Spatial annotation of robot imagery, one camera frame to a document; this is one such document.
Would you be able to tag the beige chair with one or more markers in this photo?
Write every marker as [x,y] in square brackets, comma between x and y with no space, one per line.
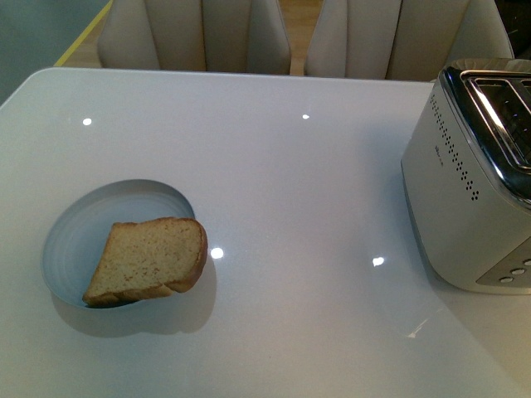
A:
[218,36]
[402,40]

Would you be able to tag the slice of brown bread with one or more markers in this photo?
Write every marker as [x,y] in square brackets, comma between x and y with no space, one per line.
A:
[148,260]

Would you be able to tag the beige chair on right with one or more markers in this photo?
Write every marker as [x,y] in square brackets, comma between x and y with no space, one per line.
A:
[402,40]

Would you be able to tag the white and chrome toaster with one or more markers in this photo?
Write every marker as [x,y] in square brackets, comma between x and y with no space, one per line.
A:
[466,173]

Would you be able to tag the light blue round plate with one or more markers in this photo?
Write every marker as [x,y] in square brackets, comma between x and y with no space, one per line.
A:
[76,241]

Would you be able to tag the beige chair on left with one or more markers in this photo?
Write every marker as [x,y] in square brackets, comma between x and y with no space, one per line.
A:
[218,36]

